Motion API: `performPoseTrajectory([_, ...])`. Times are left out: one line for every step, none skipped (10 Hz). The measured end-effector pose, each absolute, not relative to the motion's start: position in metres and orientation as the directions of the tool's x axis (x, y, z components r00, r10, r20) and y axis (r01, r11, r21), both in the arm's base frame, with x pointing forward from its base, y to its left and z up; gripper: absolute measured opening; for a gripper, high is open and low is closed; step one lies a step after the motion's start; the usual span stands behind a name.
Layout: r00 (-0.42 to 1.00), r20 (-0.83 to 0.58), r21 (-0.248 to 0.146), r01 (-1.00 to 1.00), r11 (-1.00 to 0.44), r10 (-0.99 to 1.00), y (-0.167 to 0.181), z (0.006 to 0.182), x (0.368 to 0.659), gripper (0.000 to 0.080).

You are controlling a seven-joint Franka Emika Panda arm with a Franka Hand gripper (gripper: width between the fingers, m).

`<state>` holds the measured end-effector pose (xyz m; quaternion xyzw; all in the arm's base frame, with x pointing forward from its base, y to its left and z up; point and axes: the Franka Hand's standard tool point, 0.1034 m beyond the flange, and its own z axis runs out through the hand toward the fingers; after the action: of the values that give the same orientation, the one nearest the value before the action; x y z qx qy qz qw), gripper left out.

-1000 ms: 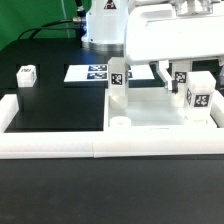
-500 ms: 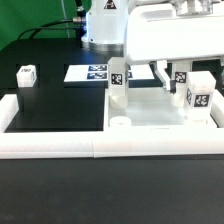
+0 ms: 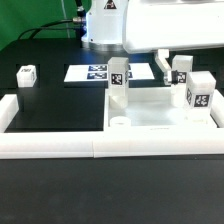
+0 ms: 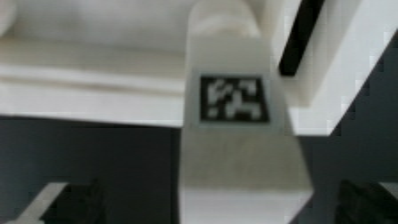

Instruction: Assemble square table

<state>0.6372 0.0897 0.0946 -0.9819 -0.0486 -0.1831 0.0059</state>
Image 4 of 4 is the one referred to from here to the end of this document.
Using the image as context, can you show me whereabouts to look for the white square table top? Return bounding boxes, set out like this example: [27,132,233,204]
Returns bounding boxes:
[0,0,287,129]

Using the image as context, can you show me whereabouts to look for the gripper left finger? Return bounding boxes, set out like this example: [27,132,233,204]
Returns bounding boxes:
[8,181,107,224]

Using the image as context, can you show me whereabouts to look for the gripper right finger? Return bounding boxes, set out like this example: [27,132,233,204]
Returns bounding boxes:
[335,180,398,224]

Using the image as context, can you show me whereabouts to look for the white U-shaped obstacle fence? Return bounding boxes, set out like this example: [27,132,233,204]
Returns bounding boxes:
[285,0,398,136]

